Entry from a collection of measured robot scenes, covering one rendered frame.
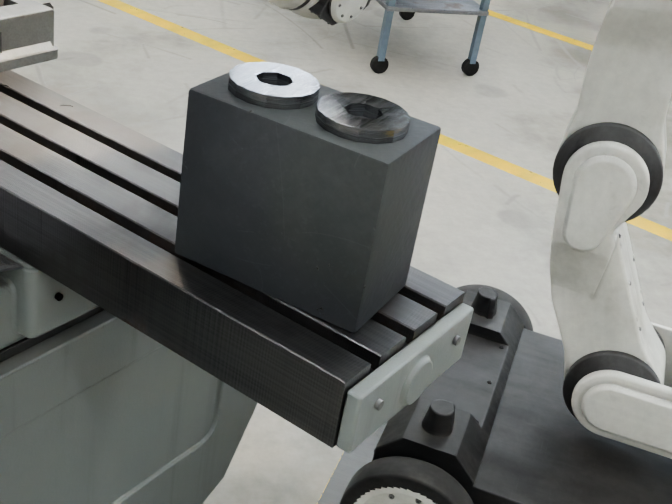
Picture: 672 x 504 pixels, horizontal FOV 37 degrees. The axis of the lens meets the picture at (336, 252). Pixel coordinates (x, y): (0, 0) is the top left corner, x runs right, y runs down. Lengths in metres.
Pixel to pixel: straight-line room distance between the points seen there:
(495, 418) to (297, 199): 0.76
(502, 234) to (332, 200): 2.49
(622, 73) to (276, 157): 0.56
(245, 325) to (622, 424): 0.73
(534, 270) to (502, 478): 1.79
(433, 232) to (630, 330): 1.86
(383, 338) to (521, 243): 2.41
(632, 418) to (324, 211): 0.73
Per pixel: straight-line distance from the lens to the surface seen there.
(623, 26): 1.33
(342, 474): 1.71
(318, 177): 0.94
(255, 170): 0.97
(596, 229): 1.39
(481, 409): 1.60
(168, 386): 1.56
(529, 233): 3.47
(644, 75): 1.36
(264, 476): 2.26
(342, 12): 1.47
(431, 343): 1.02
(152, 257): 1.07
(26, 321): 1.23
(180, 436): 1.66
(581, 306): 1.50
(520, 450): 1.58
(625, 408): 1.53
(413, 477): 1.43
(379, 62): 4.57
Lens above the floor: 1.54
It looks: 30 degrees down
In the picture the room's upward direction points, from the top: 10 degrees clockwise
